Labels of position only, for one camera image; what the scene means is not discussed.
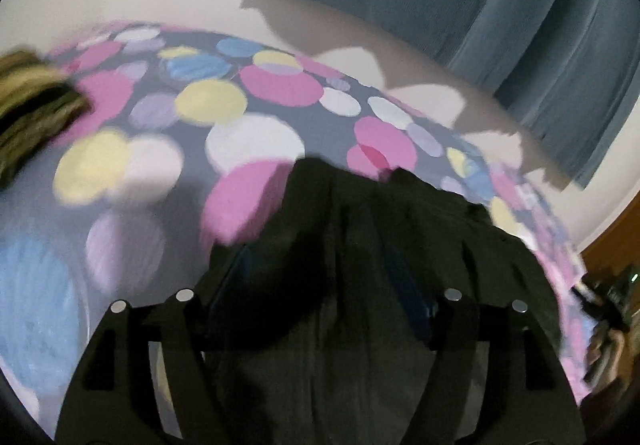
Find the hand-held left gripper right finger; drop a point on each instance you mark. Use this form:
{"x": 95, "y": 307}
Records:
{"x": 411, "y": 287}

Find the black jacket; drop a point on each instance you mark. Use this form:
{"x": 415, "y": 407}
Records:
{"x": 360, "y": 245}

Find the person's right hand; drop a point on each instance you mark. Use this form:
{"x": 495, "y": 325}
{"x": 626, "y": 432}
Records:
{"x": 602, "y": 355}

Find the blue curtain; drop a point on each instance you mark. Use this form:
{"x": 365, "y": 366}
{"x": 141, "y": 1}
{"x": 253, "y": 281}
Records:
{"x": 475, "y": 15}

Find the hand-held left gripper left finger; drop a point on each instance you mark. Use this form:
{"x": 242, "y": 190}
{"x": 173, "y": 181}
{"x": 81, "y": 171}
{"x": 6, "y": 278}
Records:
{"x": 232, "y": 275}

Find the brown wooden furniture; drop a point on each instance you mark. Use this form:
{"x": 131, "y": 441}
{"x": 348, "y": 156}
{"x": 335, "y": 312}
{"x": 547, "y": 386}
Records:
{"x": 617, "y": 245}

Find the gold black striped pillow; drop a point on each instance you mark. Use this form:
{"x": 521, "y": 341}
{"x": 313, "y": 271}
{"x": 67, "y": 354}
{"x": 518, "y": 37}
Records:
{"x": 35, "y": 115}

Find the polka dot bed sheet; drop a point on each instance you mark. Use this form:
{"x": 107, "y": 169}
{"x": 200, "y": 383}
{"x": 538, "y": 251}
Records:
{"x": 150, "y": 140}

